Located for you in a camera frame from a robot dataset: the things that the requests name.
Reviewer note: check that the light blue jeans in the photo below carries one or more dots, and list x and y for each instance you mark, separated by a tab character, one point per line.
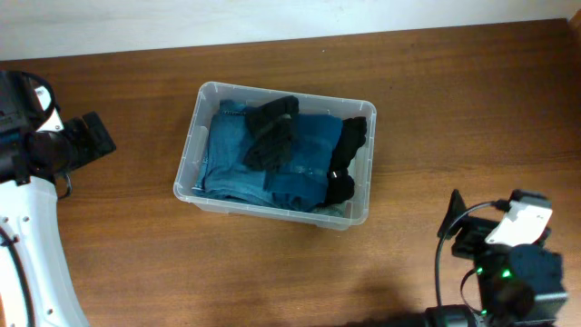
337	209

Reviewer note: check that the dark blue jeans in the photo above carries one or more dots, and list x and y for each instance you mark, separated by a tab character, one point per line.
222	174

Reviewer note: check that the black taped clothing bundle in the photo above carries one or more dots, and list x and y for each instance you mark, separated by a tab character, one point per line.
340	184

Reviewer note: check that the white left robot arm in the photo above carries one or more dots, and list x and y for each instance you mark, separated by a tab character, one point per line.
37	148

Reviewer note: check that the small black clothing bundle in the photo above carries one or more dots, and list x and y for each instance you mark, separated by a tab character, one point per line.
273	128

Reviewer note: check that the blue taped clothing bundle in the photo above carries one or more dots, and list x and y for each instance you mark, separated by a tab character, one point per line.
302	183

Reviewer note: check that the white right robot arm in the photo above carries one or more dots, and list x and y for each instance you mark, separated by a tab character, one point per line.
520	282

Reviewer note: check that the clear plastic storage bin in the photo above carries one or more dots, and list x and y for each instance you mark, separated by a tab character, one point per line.
207	105

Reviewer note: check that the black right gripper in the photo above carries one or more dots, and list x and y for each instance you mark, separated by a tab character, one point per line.
477	244

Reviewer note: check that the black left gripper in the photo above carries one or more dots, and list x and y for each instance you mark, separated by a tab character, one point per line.
96	143

